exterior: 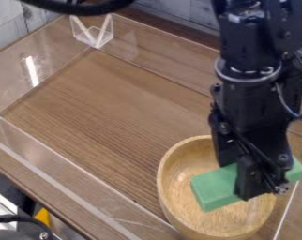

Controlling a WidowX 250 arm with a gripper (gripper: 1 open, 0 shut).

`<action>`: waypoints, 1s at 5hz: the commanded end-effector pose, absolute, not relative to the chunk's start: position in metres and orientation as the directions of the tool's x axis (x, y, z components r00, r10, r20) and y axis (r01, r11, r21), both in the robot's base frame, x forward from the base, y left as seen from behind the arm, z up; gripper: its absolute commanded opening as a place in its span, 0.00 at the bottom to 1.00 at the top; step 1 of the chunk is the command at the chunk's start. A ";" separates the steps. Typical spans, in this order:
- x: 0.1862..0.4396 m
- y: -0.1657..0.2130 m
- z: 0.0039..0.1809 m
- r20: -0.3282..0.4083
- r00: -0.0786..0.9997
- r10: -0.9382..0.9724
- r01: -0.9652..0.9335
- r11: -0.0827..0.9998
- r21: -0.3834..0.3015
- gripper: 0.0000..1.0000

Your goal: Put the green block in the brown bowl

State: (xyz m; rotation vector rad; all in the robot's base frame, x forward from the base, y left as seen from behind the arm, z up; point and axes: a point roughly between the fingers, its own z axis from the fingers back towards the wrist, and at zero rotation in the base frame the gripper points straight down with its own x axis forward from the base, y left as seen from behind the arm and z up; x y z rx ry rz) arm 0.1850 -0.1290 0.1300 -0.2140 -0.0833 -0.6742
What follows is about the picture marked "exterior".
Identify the green rectangular block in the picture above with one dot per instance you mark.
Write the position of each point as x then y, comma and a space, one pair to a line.
212, 188

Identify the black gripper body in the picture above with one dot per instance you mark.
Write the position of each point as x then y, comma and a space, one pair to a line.
259, 103

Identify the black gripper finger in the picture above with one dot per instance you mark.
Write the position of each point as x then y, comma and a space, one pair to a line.
255, 179
224, 142

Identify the yellow and black device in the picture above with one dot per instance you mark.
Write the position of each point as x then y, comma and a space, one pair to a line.
41, 217

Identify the brown wooden bowl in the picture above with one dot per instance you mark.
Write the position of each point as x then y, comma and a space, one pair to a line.
234, 222

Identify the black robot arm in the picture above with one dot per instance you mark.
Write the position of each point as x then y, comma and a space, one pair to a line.
260, 36

